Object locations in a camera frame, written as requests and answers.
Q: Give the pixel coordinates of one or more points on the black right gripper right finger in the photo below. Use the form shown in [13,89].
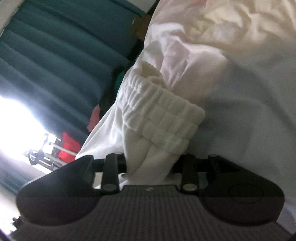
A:
[187,167]

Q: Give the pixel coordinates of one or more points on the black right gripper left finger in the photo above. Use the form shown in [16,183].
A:
[114,164]

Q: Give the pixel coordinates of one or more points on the pile of clothes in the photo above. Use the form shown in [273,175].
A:
[139,31]

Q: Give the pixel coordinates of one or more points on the bright window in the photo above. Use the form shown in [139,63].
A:
[20,129]

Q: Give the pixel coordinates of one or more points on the dark teal curtain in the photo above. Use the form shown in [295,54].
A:
[58,59]

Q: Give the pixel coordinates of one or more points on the pink and blue bedspread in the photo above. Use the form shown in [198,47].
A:
[231,20]

